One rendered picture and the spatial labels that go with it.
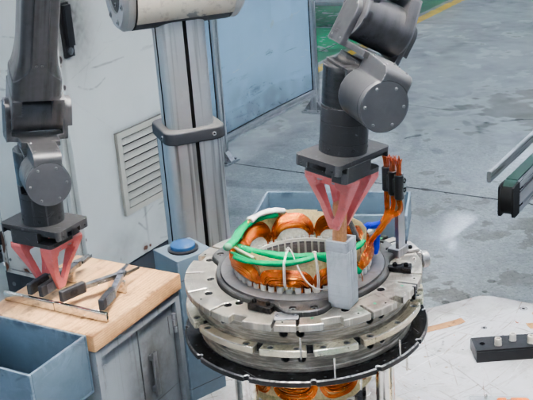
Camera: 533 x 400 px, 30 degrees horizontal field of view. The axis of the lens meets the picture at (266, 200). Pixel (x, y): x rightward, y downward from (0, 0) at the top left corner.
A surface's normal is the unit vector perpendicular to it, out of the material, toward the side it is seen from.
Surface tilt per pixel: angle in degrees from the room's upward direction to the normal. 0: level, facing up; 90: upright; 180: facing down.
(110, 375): 90
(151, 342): 90
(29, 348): 90
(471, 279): 0
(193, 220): 90
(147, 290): 0
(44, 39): 115
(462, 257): 0
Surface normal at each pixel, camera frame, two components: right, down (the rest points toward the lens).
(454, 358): -0.07, -0.93
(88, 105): 0.85, 0.13
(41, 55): 0.32, 0.69
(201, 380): 0.62, 0.24
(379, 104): 0.33, 0.37
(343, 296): -0.50, 0.34
